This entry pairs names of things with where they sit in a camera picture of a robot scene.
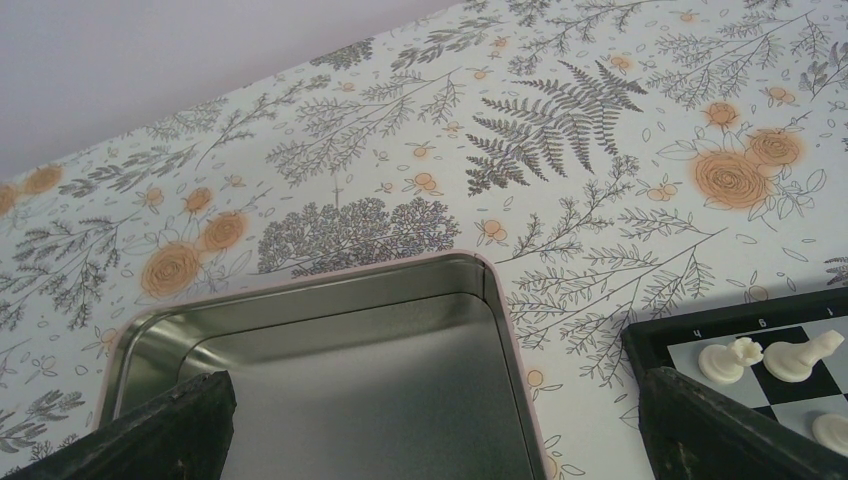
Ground pink metal tin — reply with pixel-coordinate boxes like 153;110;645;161
96;251;547;479

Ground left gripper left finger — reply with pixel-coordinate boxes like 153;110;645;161
7;371;237;479

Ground black white chess board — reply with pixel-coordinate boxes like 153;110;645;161
622;287;847;454

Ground white pawn on board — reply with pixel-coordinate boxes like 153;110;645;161
811;413;848;457

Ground white knight chess piece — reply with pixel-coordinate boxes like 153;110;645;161
698;337;764;385

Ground white bishop chess piece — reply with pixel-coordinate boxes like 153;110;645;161
763;330;845;383

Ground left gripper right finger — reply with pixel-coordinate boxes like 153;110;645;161
638;367;847;479

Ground floral table mat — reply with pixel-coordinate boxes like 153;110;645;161
1;1;847;479

